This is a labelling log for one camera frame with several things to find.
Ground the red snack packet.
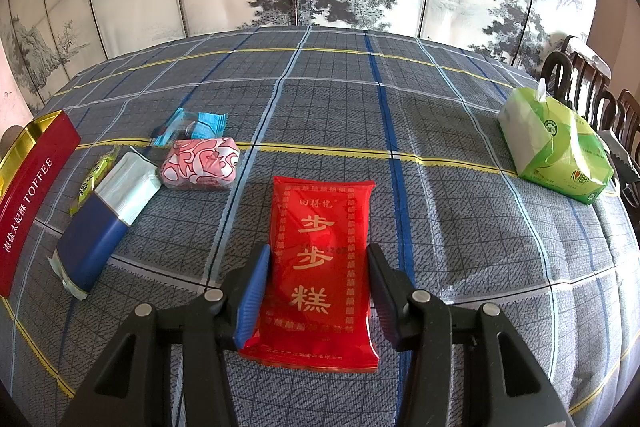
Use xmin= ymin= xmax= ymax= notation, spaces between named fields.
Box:
xmin=240 ymin=176 xmax=378 ymax=373

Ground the pink white patterned packet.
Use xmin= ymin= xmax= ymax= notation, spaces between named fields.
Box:
xmin=160 ymin=138 xmax=240 ymax=190

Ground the navy and mint snack packet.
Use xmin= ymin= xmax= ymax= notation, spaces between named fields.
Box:
xmin=49 ymin=150 xmax=160 ymax=300

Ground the blue plaid tablecloth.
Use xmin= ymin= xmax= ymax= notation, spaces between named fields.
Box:
xmin=1 ymin=26 xmax=639 ymax=426

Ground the teal candy wrapper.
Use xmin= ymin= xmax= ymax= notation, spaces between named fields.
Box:
xmin=151 ymin=107 xmax=228 ymax=147

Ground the green small snack packet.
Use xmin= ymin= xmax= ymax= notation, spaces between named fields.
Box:
xmin=68 ymin=145 xmax=120 ymax=217

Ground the green tissue pack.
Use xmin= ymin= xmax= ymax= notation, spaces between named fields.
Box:
xmin=498 ymin=81 xmax=614 ymax=205

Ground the red gold toffee tin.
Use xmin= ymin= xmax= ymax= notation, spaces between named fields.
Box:
xmin=0 ymin=110 xmax=80 ymax=297

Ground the dark wooden chair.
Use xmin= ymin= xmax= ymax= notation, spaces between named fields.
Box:
xmin=540 ymin=35 xmax=639 ymax=206

